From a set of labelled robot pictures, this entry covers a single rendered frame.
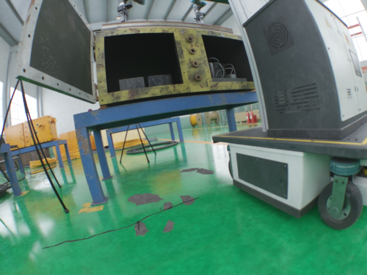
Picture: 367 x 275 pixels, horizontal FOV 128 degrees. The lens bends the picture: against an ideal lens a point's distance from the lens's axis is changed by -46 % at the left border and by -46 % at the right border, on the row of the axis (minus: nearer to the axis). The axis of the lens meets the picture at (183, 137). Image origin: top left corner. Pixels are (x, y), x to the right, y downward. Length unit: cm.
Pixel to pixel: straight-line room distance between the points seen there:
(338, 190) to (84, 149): 129
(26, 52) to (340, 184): 103
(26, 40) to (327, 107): 94
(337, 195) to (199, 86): 111
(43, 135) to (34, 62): 361
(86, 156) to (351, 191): 133
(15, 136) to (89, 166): 366
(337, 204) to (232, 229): 40
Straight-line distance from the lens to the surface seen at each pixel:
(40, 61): 66
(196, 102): 127
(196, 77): 127
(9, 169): 236
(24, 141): 450
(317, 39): 57
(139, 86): 136
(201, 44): 145
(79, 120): 117
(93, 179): 118
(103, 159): 183
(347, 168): 55
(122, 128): 378
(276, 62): 66
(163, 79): 142
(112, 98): 112
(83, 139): 115
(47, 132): 415
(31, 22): 69
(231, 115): 229
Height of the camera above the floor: 43
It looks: 5 degrees down
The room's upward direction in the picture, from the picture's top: 10 degrees counter-clockwise
